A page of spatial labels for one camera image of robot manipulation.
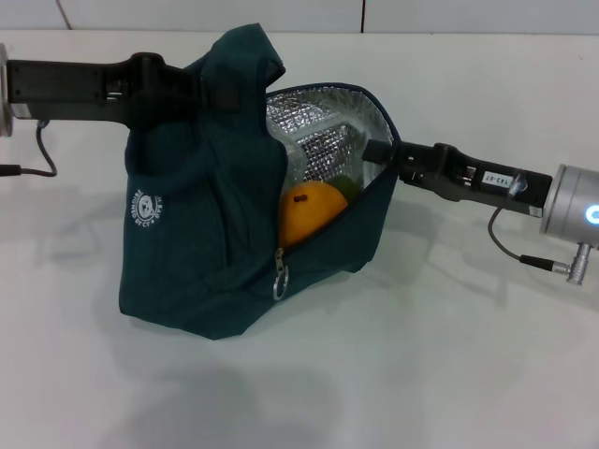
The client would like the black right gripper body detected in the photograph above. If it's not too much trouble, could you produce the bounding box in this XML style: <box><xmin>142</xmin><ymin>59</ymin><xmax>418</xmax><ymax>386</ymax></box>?
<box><xmin>396</xmin><ymin>139</ymin><xmax>554</xmax><ymax>220</ymax></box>

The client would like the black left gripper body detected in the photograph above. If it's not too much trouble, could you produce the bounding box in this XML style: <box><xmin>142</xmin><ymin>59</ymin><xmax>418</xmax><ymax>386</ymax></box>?
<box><xmin>7</xmin><ymin>51</ymin><xmax>203</xmax><ymax>133</ymax></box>

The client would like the green cucumber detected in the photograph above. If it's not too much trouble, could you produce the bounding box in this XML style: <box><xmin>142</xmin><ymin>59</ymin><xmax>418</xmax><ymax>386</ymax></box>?
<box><xmin>329</xmin><ymin>175</ymin><xmax>362</xmax><ymax>201</ymax></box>

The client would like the clear food container blue lid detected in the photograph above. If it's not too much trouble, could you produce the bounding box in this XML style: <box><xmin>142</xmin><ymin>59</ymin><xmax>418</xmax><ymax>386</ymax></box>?
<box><xmin>280</xmin><ymin>114</ymin><xmax>373</xmax><ymax>194</ymax></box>

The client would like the orange yellow pear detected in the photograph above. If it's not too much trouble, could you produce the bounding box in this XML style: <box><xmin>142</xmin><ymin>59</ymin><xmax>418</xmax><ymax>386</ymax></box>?
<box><xmin>279</xmin><ymin>181</ymin><xmax>350</xmax><ymax>249</ymax></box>

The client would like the dark teal insulated lunch bag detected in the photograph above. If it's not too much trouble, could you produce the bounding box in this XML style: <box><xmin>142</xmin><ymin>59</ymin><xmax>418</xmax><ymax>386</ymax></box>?
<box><xmin>116</xmin><ymin>22</ymin><xmax>399</xmax><ymax>342</ymax></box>

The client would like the grey left arm cable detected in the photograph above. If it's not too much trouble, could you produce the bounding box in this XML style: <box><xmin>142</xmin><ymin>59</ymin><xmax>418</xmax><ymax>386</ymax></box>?
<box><xmin>0</xmin><ymin>119</ymin><xmax>59</xmax><ymax>180</ymax></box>

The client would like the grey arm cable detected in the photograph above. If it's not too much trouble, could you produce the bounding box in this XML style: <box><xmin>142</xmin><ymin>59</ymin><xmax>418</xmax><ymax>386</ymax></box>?
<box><xmin>487</xmin><ymin>205</ymin><xmax>599</xmax><ymax>284</ymax></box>
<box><xmin>0</xmin><ymin>119</ymin><xmax>59</xmax><ymax>180</ymax></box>

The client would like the grey right arm cable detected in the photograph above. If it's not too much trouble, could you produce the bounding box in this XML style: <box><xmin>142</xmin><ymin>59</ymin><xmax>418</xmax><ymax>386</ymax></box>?
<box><xmin>487</xmin><ymin>205</ymin><xmax>599</xmax><ymax>284</ymax></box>

